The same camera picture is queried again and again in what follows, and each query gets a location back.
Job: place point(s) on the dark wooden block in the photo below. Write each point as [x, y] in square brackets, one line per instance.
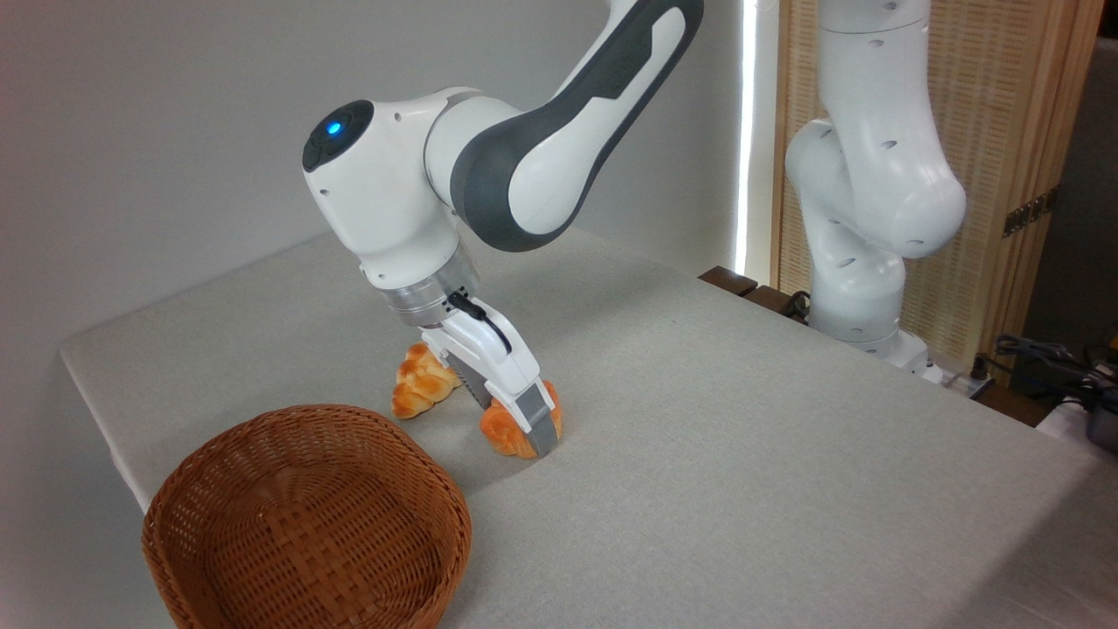
[770, 301]
[728, 280]

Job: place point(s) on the white power strip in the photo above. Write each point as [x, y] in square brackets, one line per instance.
[961, 382]

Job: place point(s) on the braided golden bread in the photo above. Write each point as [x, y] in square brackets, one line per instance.
[419, 384]

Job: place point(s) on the wooden bamboo folding screen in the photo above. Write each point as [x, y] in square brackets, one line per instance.
[1004, 87]

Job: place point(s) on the round orange bread bun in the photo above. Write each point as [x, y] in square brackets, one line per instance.
[500, 430]

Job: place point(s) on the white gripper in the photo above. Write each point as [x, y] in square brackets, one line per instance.
[498, 362]

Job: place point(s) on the dark metal screen hinge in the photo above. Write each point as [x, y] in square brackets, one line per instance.
[1031, 212]

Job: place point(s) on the brown woven wicker basket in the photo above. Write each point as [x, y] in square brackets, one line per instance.
[306, 515]

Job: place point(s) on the grey tablecloth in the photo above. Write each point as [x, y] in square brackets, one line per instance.
[742, 480]

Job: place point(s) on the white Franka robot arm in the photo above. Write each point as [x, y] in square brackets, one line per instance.
[393, 201]

